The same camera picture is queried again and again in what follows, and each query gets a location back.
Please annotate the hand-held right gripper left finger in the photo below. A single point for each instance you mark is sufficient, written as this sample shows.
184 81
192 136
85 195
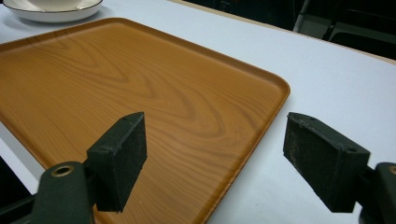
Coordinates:
120 161

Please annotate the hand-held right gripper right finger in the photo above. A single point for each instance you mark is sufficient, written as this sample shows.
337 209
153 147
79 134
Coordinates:
323 165

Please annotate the wood-grain brown tray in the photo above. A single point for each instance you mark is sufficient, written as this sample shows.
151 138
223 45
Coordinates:
124 93

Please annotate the dark metal stand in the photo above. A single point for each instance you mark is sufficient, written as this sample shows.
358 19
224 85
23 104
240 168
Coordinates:
342 28

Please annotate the white bowl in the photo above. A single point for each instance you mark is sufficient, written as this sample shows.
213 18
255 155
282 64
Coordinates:
56 13
57 3

